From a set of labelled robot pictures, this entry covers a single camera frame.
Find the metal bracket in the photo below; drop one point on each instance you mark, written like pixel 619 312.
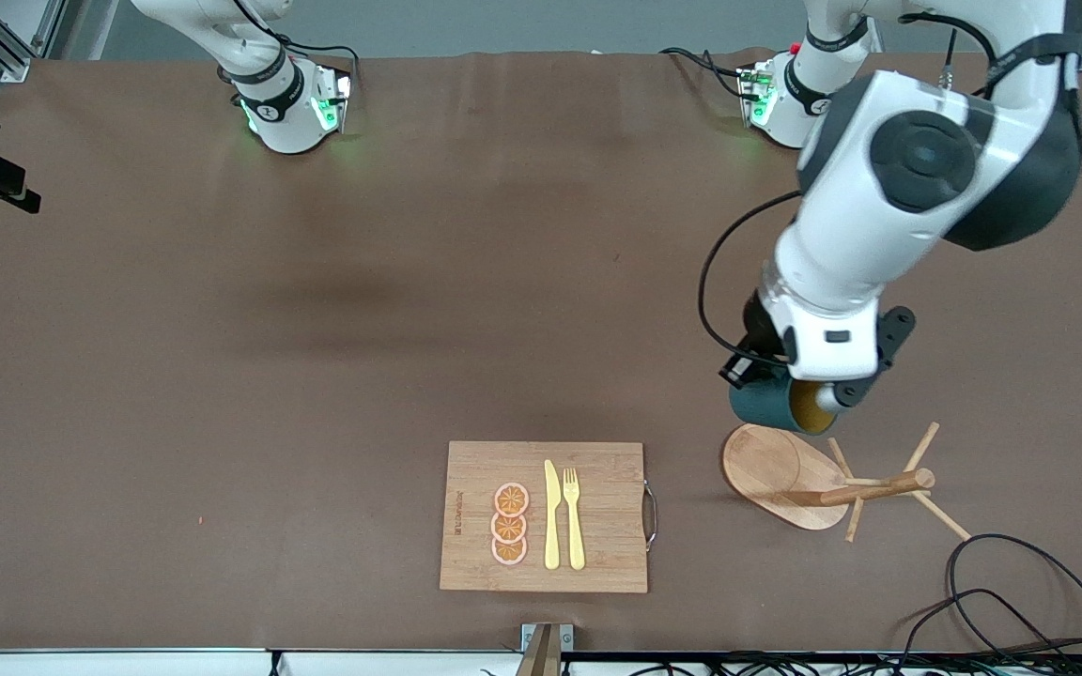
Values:
pixel 566 637

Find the bamboo cutting board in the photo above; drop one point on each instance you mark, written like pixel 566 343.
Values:
pixel 597 563

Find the yellow plastic fork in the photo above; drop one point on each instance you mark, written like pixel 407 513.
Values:
pixel 574 526

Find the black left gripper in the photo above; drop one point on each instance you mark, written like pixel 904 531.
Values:
pixel 761 334

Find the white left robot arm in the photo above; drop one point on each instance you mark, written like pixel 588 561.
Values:
pixel 879 235

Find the wooden mug rack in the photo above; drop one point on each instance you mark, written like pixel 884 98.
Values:
pixel 771 469

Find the yellow plastic knife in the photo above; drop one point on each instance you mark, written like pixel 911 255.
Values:
pixel 551 526

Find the orange slice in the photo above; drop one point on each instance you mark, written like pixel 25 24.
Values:
pixel 511 499
pixel 508 529

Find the brown camera post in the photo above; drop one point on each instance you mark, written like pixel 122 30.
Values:
pixel 541 657

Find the dark teal cup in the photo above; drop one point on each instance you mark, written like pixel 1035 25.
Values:
pixel 762 406

